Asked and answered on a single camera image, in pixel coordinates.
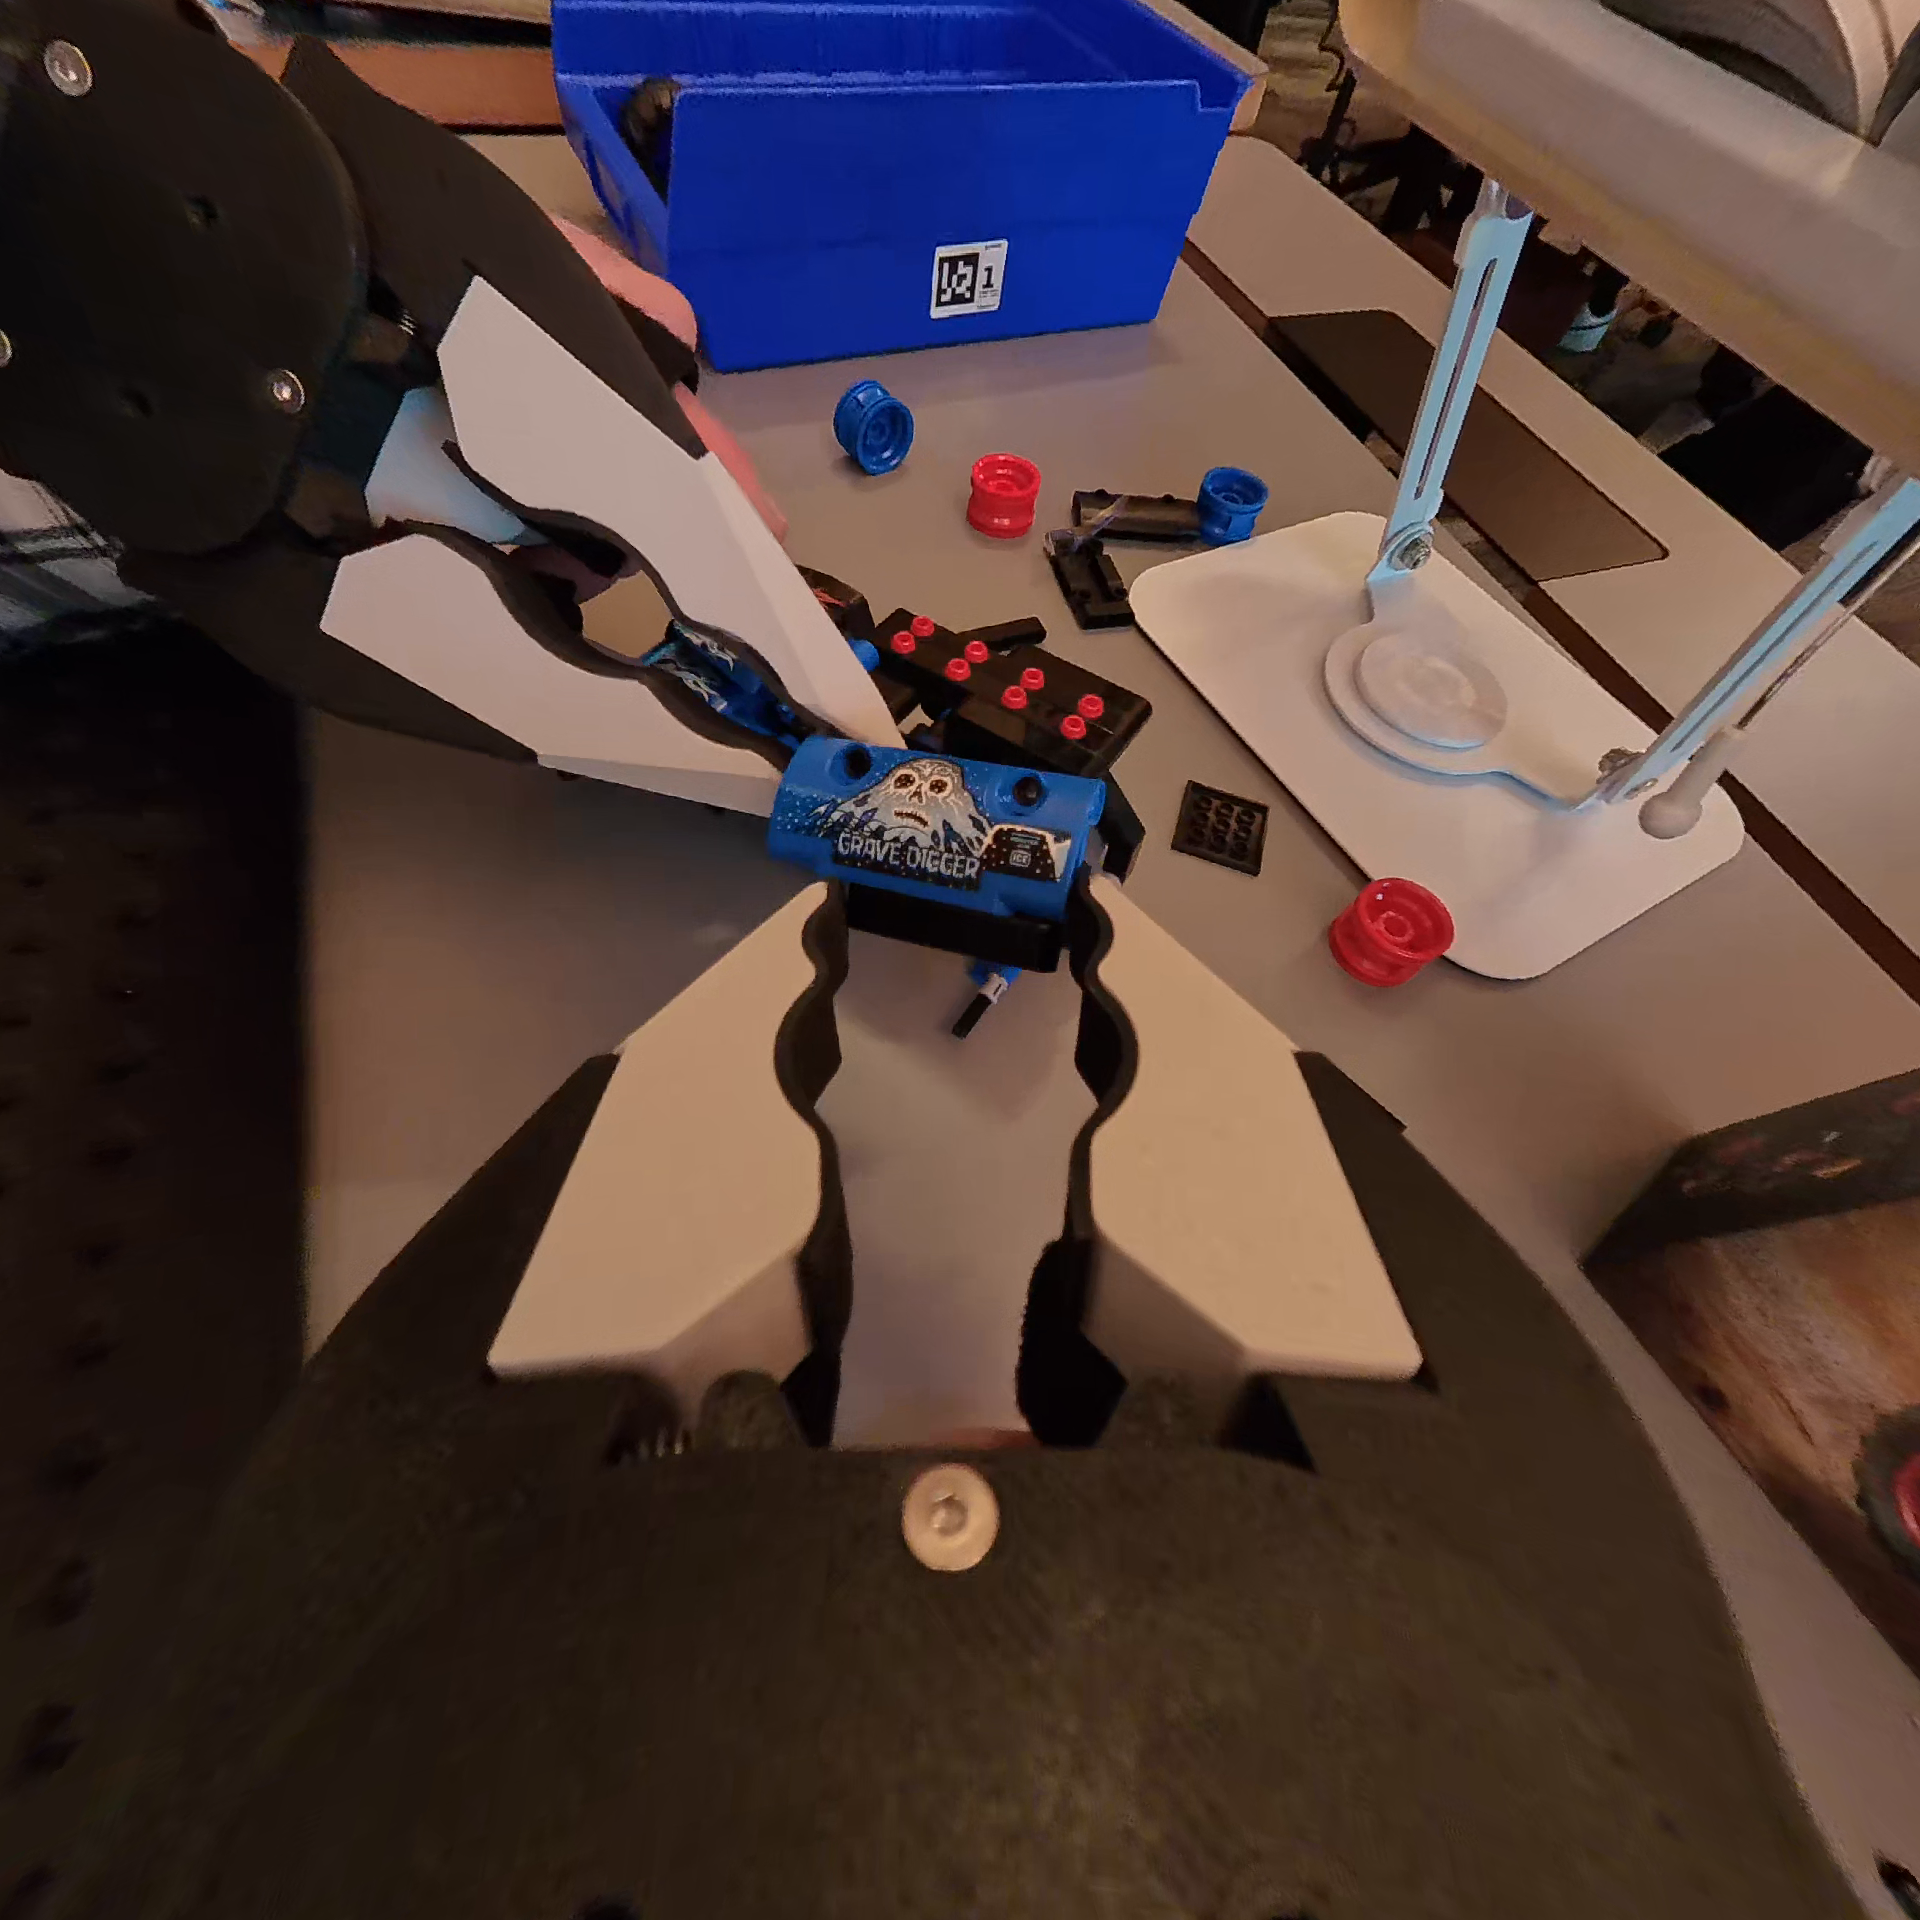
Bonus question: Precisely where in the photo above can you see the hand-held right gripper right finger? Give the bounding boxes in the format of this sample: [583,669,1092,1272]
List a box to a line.
[1017,874,1425,1446]

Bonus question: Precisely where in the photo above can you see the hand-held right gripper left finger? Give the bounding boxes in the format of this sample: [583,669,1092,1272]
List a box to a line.
[483,881,847,1446]

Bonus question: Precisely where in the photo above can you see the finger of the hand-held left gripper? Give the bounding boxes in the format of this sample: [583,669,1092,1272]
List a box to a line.
[322,530,796,817]
[435,278,903,743]

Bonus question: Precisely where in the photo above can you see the blue printed curved panel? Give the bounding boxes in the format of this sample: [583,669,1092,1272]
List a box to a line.
[765,736,1106,925]

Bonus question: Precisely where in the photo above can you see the black block with red pins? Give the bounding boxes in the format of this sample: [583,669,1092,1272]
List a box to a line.
[869,606,1151,777]

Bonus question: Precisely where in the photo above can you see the grey desk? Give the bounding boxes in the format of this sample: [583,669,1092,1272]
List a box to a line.
[292,125,1920,1920]

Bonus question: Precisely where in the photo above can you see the person's left hand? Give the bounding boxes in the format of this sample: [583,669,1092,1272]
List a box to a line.
[545,210,796,543]

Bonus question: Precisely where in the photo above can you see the black studded square plate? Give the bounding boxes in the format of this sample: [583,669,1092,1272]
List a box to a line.
[1170,777,1270,875]

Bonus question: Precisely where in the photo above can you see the blue storage bin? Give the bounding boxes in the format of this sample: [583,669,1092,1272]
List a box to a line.
[549,0,1250,376]

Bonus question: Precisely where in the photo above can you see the black beam with holes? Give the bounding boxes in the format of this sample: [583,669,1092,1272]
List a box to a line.
[1072,488,1203,545]

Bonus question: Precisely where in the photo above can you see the dark toy set box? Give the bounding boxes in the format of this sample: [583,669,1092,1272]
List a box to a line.
[1584,1068,1920,1680]

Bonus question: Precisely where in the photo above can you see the white book stand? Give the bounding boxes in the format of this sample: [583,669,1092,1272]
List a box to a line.
[1127,0,1920,982]

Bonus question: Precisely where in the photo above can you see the black frame piece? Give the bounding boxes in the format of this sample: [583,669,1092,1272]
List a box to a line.
[1042,530,1136,630]

